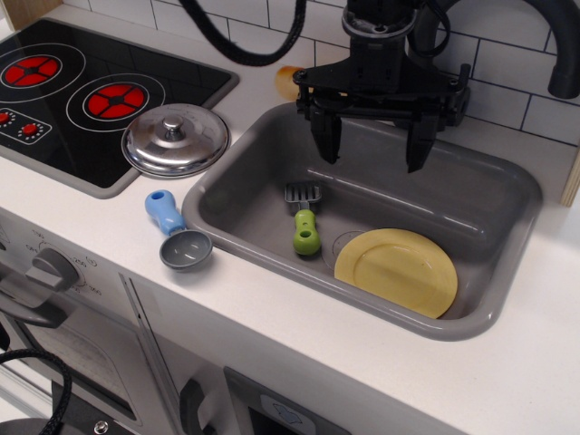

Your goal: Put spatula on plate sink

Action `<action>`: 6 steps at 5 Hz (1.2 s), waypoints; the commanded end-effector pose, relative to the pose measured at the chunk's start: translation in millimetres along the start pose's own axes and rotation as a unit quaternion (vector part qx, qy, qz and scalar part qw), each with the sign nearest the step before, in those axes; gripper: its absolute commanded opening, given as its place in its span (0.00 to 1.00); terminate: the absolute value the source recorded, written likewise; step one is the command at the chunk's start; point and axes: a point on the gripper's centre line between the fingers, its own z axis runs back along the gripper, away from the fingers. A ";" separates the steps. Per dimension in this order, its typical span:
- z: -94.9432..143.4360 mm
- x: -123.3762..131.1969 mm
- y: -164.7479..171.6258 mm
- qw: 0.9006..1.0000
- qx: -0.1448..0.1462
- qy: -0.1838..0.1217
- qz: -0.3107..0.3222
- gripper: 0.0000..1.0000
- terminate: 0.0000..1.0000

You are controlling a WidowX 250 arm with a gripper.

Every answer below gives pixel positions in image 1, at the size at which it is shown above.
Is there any toy bread loaf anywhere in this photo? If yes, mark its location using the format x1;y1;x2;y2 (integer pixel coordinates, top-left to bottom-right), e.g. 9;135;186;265
275;65;301;101

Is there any black braided cable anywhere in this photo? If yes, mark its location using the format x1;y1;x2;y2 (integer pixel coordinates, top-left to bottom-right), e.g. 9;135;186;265
0;348;73;435
179;0;308;68

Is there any wooden panel top left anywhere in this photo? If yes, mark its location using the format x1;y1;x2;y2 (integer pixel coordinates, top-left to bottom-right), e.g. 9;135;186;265
1;0;63;31

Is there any grey oven door handle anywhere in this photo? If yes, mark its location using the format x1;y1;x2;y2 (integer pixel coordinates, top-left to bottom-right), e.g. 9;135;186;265
1;275;75;329

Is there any grey plastic sink basin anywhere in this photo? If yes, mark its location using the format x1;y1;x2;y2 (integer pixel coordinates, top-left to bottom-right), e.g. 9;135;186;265
182;103;542;341

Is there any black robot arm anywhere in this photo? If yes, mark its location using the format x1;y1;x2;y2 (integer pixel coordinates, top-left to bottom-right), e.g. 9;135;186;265
293;1;470;172

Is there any yellow plastic plate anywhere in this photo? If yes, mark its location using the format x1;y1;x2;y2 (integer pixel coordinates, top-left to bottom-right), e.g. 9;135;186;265
334;228;459;319

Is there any blue handled grey scoop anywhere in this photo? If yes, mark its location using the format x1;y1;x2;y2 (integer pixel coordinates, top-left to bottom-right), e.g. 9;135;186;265
145;189;213;272

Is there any grey cabinet door panel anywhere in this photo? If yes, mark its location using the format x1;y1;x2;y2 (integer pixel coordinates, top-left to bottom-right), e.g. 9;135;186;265
224;367;349;435

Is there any shiny metal pot lid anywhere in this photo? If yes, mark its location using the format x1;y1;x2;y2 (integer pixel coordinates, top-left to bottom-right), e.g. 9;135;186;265
121;103;231;179

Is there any toy oven door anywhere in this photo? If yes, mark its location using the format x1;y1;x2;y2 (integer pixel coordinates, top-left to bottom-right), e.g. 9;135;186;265
0;307;150;427

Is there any black toy stove top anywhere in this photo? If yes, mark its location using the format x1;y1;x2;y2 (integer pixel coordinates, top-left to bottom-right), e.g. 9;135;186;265
1;19;239;198

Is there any black cabinet door handle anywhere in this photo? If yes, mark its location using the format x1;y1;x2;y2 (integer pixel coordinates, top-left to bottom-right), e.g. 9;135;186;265
179;379;217;435

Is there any dark grey faucet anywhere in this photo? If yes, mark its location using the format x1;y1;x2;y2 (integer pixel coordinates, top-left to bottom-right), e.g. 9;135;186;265
430;1;579;101

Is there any green handled grey spatula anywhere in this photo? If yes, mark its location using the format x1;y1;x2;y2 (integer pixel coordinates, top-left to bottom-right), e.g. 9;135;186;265
285;181;322;256

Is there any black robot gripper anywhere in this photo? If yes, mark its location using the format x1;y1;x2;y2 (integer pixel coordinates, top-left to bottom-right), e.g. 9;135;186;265
294;27;470;173

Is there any grey oven knob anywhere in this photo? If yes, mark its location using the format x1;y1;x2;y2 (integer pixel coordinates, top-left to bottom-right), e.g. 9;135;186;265
24;248;80;292

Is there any black braided cable lower left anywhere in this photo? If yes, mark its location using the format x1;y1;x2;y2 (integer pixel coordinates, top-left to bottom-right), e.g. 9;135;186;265
0;348;73;435

